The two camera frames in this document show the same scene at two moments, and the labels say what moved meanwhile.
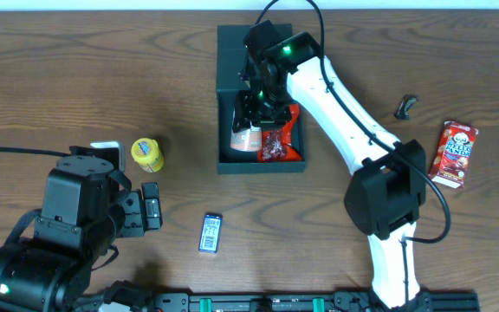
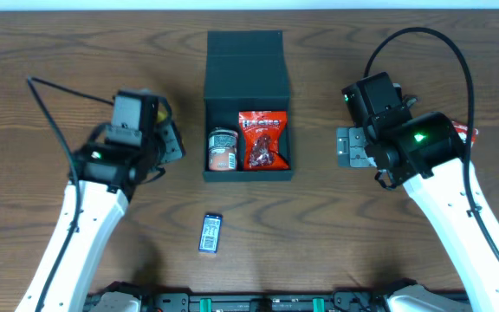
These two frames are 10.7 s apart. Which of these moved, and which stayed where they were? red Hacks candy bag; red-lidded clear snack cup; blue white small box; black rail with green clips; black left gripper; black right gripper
Moved: black right gripper; black left gripper; red-lidded clear snack cup; red Hacks candy bag
Stayed: black rail with green clips; blue white small box
